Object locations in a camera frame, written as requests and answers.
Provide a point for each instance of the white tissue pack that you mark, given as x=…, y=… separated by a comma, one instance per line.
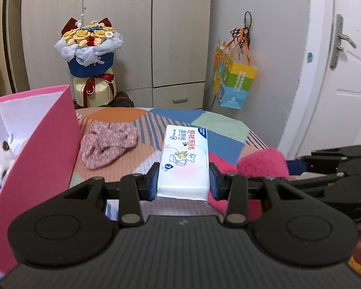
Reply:
x=184, y=164

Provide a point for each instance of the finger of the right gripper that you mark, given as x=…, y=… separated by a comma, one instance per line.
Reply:
x=328, y=161
x=317, y=182

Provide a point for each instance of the pink floral cloth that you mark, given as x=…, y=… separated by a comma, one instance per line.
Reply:
x=105, y=142

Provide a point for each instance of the silver door handle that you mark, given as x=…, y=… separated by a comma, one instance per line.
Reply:
x=338, y=38

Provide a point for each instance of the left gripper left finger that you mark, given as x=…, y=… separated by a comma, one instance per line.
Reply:
x=148, y=183

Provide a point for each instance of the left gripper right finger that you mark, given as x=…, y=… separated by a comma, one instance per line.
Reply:
x=219, y=183

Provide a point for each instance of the pink storage box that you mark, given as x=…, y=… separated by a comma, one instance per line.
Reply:
x=45, y=123

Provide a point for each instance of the beige wardrobe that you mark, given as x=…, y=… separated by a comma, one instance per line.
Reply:
x=156, y=50

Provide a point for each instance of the pink red towel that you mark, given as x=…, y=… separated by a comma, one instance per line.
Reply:
x=241, y=183

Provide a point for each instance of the white door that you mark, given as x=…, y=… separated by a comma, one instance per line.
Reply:
x=326, y=111

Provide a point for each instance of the black suitcase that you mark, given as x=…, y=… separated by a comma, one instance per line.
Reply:
x=121, y=100

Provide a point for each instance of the flower bouquet blue wrap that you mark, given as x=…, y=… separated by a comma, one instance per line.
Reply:
x=89, y=52

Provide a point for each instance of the pink fluffy pouch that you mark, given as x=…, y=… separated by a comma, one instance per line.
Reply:
x=263, y=163

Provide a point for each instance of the colourful paper gift bag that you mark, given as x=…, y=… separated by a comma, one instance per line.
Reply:
x=234, y=70

